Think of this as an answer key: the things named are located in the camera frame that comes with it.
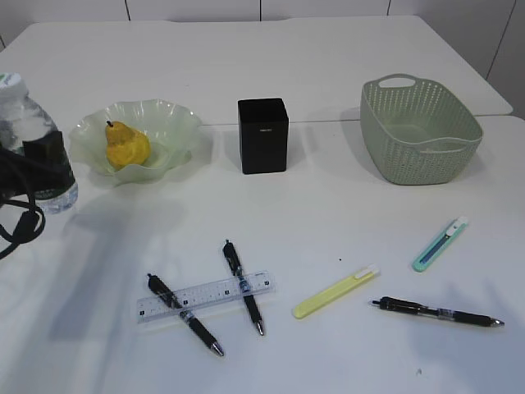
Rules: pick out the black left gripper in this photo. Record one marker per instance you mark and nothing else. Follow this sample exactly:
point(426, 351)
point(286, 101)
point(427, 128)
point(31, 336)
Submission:
point(47, 173)

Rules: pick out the clear water bottle green label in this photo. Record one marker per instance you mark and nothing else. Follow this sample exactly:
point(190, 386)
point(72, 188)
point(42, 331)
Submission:
point(22, 119)

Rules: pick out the yellow pear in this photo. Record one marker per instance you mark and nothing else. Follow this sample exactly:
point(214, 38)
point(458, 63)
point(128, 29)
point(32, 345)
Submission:
point(125, 145)

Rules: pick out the green wavy glass plate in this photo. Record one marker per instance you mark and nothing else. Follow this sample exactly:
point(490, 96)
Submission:
point(171, 130)

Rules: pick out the black pen under ruler left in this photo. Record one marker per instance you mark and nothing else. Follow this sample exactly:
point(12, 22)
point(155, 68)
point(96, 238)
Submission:
point(162, 291)

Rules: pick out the transparent plastic ruler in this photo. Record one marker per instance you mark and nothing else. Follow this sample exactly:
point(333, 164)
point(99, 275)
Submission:
point(203, 296)

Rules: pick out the black pen over ruler middle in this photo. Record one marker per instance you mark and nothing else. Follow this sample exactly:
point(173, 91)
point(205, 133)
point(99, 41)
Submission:
point(249, 301)

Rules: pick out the black square pen holder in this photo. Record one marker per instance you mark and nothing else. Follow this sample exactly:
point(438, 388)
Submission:
point(263, 135)

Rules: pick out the yellow utility knife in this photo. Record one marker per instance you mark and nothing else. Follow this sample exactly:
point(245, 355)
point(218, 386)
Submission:
point(335, 291)

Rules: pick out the green woven plastic basket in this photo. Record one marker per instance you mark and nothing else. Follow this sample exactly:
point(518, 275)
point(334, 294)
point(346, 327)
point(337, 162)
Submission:
point(416, 131)

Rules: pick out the black pen right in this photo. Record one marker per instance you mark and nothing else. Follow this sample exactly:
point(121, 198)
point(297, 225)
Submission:
point(408, 307)

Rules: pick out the teal utility knife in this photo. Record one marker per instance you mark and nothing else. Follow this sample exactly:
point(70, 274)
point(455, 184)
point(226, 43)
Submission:
point(425, 259)

